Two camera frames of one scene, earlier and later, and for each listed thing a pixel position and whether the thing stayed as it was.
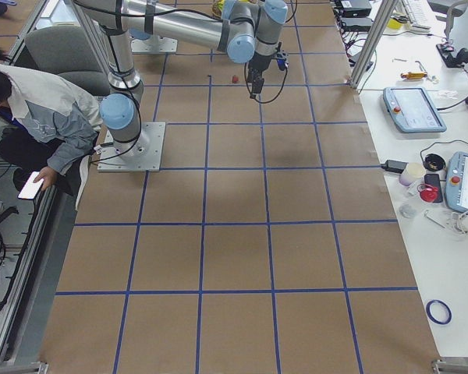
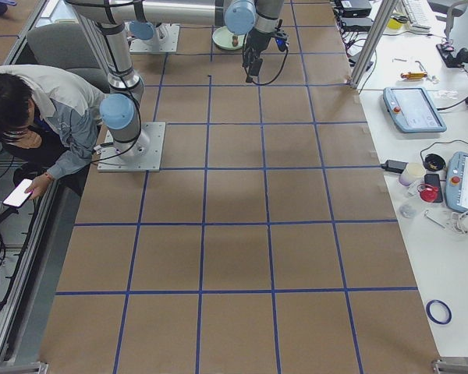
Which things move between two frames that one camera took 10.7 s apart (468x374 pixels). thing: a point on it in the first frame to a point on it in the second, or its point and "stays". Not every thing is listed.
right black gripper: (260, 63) to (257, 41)
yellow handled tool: (413, 75) stays
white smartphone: (30, 188) to (18, 196)
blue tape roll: (433, 317) stays
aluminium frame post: (381, 22) stays
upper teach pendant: (412, 110) stays
